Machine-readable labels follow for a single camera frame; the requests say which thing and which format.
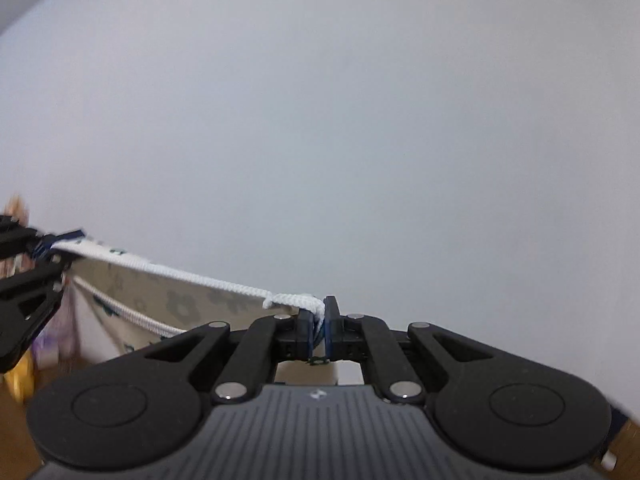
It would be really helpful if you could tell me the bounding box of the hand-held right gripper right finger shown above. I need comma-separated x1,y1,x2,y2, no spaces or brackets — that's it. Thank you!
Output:
325,296,506,405

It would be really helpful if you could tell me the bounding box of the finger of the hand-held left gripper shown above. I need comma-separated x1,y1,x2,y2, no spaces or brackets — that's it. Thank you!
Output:
0,255,66,372
0,216,83,258

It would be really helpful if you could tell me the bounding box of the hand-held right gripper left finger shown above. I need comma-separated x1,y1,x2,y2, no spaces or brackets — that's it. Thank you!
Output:
135,309,321,405

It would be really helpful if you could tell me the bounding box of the cream garment with teal flowers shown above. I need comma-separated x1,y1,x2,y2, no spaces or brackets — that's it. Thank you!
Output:
50,239,328,363

